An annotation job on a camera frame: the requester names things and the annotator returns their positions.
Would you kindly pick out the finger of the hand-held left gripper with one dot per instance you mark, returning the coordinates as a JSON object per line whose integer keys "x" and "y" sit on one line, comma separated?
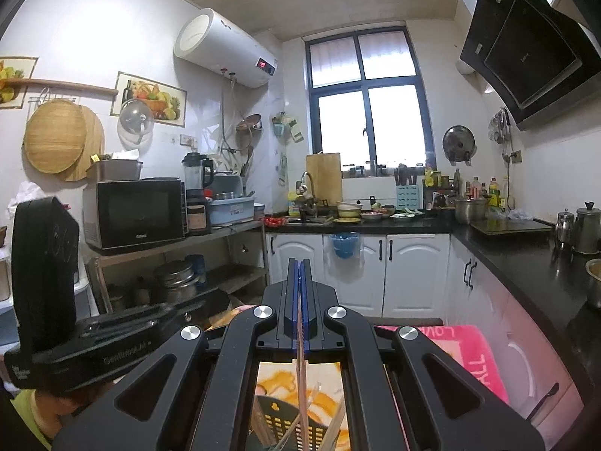
{"x": 199, "y": 307}

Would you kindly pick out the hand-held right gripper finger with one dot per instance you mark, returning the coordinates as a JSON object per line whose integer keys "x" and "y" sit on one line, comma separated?
{"x": 306, "y": 300}
{"x": 296, "y": 300}

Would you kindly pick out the single wooden chopstick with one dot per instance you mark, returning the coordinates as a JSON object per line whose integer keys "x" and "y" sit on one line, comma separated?
{"x": 303, "y": 385}

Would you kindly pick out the dark green utensil holder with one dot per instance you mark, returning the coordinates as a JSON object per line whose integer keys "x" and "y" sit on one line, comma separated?
{"x": 270, "y": 406}

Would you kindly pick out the bunch of chopsticks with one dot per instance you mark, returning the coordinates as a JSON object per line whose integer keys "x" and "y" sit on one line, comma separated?
{"x": 328, "y": 427}

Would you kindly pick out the hanging kitchen utensils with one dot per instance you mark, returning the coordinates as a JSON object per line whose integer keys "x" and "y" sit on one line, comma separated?
{"x": 500, "y": 127}

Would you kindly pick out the person's left hand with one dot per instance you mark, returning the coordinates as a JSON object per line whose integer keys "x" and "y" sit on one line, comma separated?
{"x": 61, "y": 406}

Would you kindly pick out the stacked steel pots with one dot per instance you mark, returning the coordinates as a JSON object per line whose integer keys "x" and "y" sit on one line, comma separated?
{"x": 176, "y": 279}

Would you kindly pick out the blue hanging bin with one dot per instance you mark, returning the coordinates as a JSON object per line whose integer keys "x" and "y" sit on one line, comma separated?
{"x": 346, "y": 244}

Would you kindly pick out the metal shelf rack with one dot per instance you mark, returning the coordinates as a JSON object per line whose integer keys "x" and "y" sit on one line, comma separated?
{"x": 234, "y": 230}

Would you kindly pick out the blue-grey dish rack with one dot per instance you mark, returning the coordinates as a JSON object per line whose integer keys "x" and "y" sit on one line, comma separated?
{"x": 232, "y": 209}

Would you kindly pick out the black microwave oven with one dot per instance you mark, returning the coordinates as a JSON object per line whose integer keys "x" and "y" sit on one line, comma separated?
{"x": 136, "y": 211}

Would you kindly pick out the white kitchen cabinets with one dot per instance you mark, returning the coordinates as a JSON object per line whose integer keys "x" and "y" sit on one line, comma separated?
{"x": 413, "y": 272}

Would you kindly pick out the steel faucet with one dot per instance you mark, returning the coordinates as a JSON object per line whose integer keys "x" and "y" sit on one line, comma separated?
{"x": 307, "y": 183}

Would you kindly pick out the black blender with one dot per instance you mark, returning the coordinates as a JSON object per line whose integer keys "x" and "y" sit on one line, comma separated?
{"x": 195, "y": 188}

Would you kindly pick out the wooden cutting board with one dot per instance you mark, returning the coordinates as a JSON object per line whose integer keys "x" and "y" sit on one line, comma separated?
{"x": 325, "y": 178}

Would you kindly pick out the round wooden board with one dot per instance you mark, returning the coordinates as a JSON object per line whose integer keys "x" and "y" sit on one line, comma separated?
{"x": 94, "y": 145}

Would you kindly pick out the round bamboo tray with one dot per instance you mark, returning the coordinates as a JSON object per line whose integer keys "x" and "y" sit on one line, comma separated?
{"x": 54, "y": 136}

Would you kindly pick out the turquoise knife block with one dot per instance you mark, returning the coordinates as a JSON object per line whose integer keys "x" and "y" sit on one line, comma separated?
{"x": 409, "y": 195}

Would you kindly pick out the printed pink blanket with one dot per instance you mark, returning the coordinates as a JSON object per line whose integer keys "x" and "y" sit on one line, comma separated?
{"x": 450, "y": 352}

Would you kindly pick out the glass pot lid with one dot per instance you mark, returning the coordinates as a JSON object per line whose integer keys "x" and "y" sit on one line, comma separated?
{"x": 136, "y": 120}

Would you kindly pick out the wooden rolling pin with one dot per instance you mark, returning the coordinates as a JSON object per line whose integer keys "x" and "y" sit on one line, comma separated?
{"x": 61, "y": 85}

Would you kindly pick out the hanging copper pan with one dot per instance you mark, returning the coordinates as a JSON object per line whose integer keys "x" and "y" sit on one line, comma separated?
{"x": 249, "y": 123}

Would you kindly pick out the steel cooking pot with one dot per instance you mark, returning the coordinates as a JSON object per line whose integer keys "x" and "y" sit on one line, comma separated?
{"x": 469, "y": 209}

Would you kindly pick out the fruit picture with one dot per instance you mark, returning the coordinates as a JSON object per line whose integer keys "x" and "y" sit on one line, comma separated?
{"x": 11, "y": 82}
{"x": 150, "y": 98}

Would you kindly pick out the dark framed window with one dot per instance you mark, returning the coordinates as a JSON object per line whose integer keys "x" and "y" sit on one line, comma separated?
{"x": 371, "y": 103}

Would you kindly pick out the yellow oil bottle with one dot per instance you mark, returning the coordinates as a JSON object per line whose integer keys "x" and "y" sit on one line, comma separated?
{"x": 492, "y": 192}

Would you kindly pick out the black kitchen countertop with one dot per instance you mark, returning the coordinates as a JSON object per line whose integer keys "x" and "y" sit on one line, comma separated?
{"x": 516, "y": 253}

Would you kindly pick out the white water heater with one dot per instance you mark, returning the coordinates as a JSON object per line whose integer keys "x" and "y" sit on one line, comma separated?
{"x": 220, "y": 47}

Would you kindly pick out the small steel kettle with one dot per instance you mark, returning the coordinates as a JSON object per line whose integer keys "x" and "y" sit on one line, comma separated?
{"x": 563, "y": 228}

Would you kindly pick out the steel bowl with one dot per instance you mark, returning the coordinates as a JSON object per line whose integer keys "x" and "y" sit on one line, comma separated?
{"x": 594, "y": 282}

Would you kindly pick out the large steel kettle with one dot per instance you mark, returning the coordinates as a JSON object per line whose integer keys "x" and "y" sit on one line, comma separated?
{"x": 587, "y": 228}

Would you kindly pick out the black range hood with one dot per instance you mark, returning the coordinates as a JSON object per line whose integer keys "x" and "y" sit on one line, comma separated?
{"x": 530, "y": 56}

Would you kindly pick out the wall socket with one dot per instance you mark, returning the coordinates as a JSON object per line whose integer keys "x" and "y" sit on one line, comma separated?
{"x": 516, "y": 156}

